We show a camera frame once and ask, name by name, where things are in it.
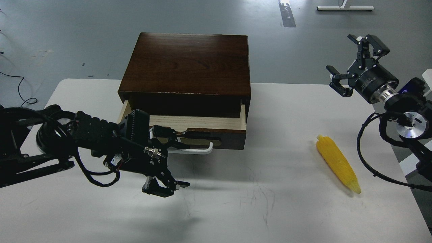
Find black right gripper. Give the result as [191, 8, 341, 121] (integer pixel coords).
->
[326, 34, 399, 104]

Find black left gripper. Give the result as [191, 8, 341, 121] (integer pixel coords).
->
[105, 109, 190, 197]

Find wooden drawer with white handle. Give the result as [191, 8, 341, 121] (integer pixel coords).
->
[119, 97, 250, 150]

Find yellow corn cob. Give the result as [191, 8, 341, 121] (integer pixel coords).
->
[315, 134, 361, 195]

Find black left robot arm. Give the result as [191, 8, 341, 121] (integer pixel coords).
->
[0, 105, 190, 197]

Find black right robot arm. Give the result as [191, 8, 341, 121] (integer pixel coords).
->
[326, 34, 431, 192]

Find dark wooden drawer cabinet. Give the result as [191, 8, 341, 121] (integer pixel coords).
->
[118, 32, 251, 117]

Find white floor stand base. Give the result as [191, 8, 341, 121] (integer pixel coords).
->
[316, 0, 375, 12]

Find grey floor tape strip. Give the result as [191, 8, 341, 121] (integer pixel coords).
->
[278, 0, 296, 28]

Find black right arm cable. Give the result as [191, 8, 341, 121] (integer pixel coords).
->
[357, 113, 432, 192]

